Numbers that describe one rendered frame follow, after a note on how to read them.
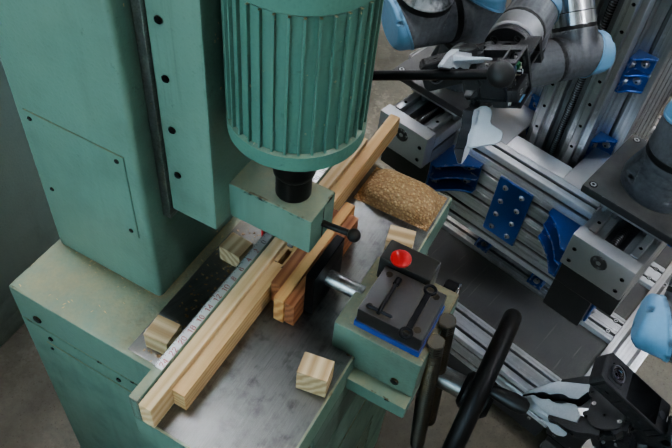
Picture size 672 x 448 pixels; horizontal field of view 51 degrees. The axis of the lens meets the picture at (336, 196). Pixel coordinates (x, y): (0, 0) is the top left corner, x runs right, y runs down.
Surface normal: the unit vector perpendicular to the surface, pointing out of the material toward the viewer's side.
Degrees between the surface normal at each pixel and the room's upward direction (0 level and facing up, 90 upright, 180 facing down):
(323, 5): 90
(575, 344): 0
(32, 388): 0
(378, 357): 90
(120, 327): 0
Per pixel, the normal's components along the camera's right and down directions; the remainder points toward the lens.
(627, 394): 0.49, -0.36
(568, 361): 0.07, -0.67
